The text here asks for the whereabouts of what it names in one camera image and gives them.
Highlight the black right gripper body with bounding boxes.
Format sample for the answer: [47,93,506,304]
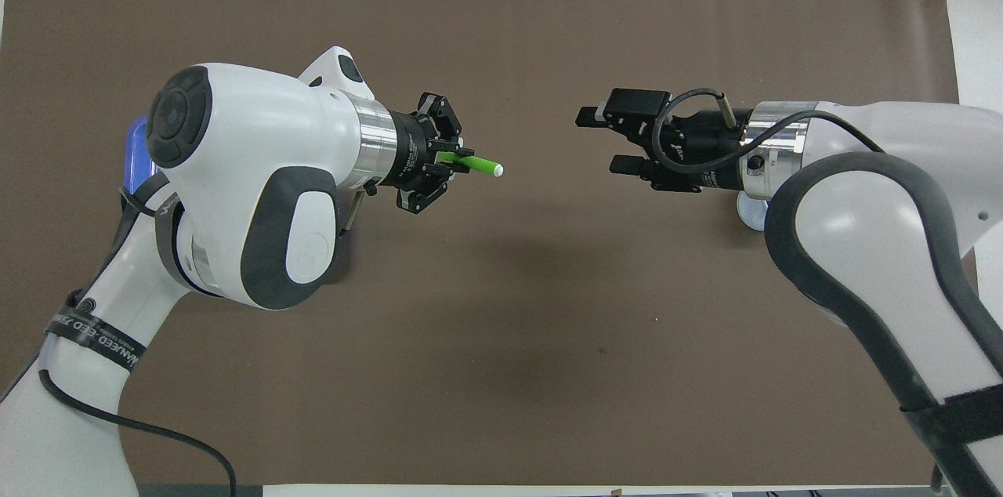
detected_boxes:
[627,109,745,194]

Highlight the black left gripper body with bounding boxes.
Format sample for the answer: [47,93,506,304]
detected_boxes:
[392,111,471,192]

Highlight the green highlighter pen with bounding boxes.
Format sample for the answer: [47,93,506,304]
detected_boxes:
[436,151,505,179]

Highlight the translucent plastic cup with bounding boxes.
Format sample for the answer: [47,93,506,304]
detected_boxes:
[736,190,778,232]

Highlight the brown paper table mat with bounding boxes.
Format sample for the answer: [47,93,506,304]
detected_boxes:
[0,0,1000,487]

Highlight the blue plastic tray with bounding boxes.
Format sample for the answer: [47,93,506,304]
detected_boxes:
[125,114,170,194]

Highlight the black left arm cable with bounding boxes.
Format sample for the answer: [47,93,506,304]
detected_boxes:
[38,368,238,497]

